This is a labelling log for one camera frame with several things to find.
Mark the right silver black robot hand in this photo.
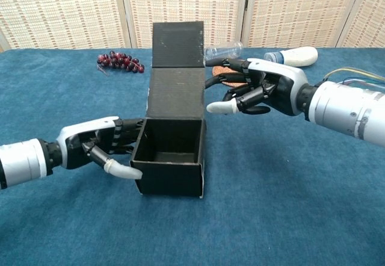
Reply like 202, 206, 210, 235
204, 57, 309, 117

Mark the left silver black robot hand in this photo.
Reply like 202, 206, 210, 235
55, 116, 144, 180

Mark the black cardboard box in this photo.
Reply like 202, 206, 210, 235
129, 21, 208, 200

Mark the white mayonnaise bottle blue cap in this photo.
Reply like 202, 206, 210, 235
263, 46, 319, 68

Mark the round woven rattan coaster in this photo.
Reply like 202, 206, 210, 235
212, 65, 250, 88

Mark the dark red grape bunch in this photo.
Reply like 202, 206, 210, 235
96, 50, 145, 76

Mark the blue plush table cloth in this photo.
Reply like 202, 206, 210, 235
0, 47, 385, 266

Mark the beige woven folding screen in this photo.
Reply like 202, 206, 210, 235
0, 0, 385, 53

